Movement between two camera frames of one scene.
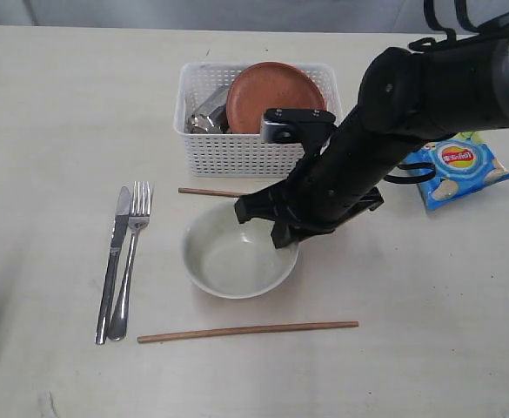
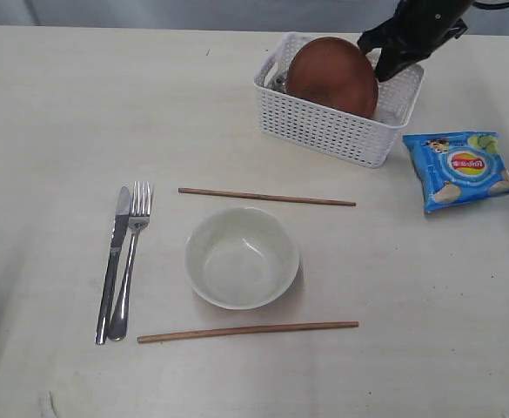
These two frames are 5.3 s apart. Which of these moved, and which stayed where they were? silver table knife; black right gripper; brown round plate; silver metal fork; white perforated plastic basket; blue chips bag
Moved: blue chips bag; white perforated plastic basket; brown round plate; black right gripper
Stayed: silver metal fork; silver table knife
